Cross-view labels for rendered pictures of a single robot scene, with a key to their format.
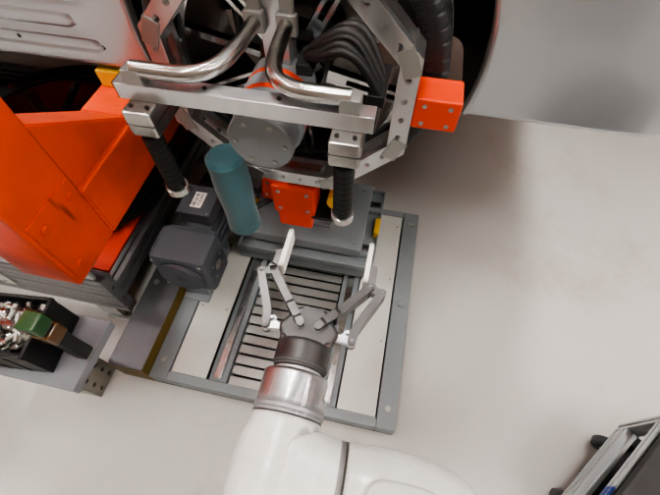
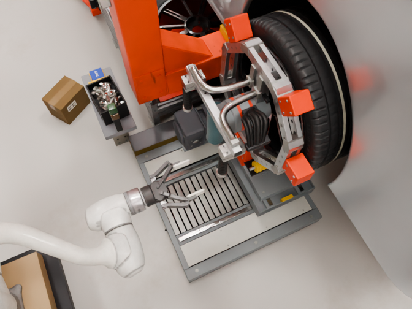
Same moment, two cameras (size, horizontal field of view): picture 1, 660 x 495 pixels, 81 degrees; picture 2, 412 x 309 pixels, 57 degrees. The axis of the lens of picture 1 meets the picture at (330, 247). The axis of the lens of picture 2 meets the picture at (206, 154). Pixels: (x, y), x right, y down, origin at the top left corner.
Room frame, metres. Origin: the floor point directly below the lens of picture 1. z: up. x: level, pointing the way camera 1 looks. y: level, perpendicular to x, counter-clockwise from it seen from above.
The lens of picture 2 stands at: (0.01, -0.46, 2.13)
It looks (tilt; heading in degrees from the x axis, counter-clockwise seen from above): 63 degrees down; 51
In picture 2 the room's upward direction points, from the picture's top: 2 degrees clockwise
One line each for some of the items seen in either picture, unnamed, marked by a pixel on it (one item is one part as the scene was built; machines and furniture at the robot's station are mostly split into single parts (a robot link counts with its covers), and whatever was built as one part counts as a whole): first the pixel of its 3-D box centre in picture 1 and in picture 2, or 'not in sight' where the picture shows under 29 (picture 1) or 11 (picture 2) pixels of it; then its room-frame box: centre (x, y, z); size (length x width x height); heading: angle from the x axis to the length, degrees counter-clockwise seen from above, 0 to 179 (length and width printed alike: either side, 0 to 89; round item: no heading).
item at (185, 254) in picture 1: (212, 234); (211, 125); (0.74, 0.40, 0.26); 0.42 x 0.18 x 0.35; 168
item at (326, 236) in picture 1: (312, 191); (270, 150); (0.88, 0.06, 0.32); 0.40 x 0.30 x 0.28; 78
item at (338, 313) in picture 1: (345, 308); (173, 197); (0.23, -0.02, 0.83); 0.11 x 0.01 x 0.04; 128
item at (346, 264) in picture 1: (314, 222); (265, 165); (0.88, 0.06, 0.13); 0.50 x 0.36 x 0.10; 78
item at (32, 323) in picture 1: (33, 323); (112, 108); (0.28, 0.58, 0.64); 0.04 x 0.04 x 0.04; 78
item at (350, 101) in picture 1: (314, 38); (246, 110); (0.58, 0.02, 1.03); 0.19 x 0.18 x 0.11; 168
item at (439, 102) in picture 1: (436, 104); (297, 169); (0.66, -0.22, 0.85); 0.09 x 0.08 x 0.07; 78
